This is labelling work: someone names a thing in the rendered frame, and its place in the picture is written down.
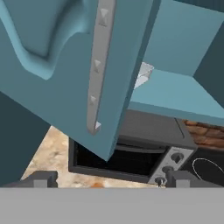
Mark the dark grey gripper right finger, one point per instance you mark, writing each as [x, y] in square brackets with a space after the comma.
[178, 178]

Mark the clear tupperware container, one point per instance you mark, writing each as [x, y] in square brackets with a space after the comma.
[143, 75]

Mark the teal wall cabinet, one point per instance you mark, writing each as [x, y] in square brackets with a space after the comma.
[180, 73]

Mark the black hob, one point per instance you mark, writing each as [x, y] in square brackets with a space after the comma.
[204, 169]

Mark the dark teal cabinet side panel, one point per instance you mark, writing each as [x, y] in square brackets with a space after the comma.
[17, 140]

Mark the grey toaster oven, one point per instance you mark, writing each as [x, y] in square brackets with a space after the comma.
[137, 148]

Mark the teal cabinet door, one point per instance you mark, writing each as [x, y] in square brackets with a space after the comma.
[58, 73]

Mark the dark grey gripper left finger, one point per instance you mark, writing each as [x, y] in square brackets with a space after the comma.
[43, 178]

